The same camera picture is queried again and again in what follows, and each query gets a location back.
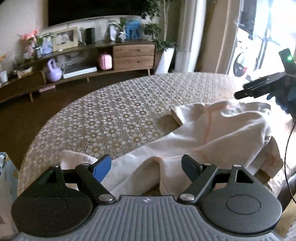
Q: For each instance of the blue gloved right hand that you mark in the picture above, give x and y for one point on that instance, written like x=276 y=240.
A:
x=284 y=94

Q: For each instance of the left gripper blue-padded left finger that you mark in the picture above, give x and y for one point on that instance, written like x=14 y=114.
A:
x=90 y=177

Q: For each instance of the purple kettlebell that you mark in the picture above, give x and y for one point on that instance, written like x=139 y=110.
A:
x=54 y=73

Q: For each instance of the black speaker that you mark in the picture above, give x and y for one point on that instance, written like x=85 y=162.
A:
x=90 y=36

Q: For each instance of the pink small case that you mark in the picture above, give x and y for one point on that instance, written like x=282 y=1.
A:
x=105 y=61

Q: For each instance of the potted tree white planter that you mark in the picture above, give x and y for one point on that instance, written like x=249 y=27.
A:
x=152 y=10

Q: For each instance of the black wall television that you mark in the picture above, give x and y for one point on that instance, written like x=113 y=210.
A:
x=60 y=12

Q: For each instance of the white tower air conditioner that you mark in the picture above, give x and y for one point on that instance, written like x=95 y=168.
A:
x=190 y=33

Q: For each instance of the small orchid plant pot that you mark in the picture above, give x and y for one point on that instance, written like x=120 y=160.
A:
x=117 y=30

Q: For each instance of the pink flower bouquet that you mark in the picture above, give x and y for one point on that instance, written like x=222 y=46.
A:
x=32 y=45

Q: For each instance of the white flat box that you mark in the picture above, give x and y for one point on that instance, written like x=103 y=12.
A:
x=77 y=70

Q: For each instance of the washing machine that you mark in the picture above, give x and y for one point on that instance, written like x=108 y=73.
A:
x=241 y=61

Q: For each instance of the beige framed photo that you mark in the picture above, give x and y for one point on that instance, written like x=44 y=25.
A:
x=65 y=39

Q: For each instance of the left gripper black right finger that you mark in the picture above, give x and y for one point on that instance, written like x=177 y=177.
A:
x=201 y=176

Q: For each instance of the light blue picture card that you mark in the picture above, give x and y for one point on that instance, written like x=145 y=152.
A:
x=47 y=46

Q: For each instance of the long wooden tv console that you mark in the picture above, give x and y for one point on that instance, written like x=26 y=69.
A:
x=128 y=56

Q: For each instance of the patterned floral tablecloth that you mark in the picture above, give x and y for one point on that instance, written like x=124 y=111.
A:
x=117 y=119

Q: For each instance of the cream sweatshirt garment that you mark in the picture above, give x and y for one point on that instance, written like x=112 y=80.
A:
x=224 y=134

